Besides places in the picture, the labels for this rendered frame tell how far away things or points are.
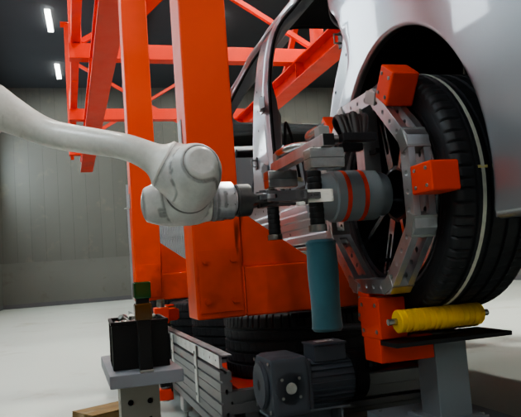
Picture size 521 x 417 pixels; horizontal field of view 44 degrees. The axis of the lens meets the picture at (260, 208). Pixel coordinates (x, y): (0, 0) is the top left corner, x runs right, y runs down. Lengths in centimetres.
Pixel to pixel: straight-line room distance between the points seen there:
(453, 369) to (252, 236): 75
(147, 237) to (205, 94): 196
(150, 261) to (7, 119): 260
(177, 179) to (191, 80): 94
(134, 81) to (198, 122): 206
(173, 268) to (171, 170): 278
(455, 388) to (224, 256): 80
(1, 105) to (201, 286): 90
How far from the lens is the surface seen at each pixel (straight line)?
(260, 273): 213
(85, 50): 799
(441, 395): 187
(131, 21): 430
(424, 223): 158
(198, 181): 125
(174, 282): 402
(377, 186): 176
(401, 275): 167
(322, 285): 183
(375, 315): 177
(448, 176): 152
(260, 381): 200
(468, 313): 178
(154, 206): 142
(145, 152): 132
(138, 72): 419
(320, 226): 154
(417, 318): 170
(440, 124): 162
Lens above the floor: 67
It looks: 5 degrees up
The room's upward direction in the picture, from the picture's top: 4 degrees counter-clockwise
